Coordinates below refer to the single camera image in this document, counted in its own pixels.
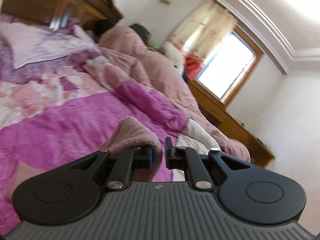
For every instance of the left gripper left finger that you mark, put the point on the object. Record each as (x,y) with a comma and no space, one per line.
(124,165)

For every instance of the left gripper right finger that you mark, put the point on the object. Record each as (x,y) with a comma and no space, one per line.
(189,161)

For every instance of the pink knit cardigan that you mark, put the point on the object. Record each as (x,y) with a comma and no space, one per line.
(132,133)

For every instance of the patchwork magenta white bedspread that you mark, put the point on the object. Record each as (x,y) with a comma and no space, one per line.
(68,113)

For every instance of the white plush toy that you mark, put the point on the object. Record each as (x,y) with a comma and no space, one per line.
(174,56)

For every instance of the dusty pink quilt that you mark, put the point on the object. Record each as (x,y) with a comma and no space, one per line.
(124,44)

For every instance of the floral cream curtain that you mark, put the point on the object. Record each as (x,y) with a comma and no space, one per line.
(200,32)

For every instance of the lilac floral pillow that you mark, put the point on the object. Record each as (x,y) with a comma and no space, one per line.
(27,51)

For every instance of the dark wooden headboard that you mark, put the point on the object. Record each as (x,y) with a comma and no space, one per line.
(56,13)

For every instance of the window with wooden frame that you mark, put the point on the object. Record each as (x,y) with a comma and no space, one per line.
(229,65)

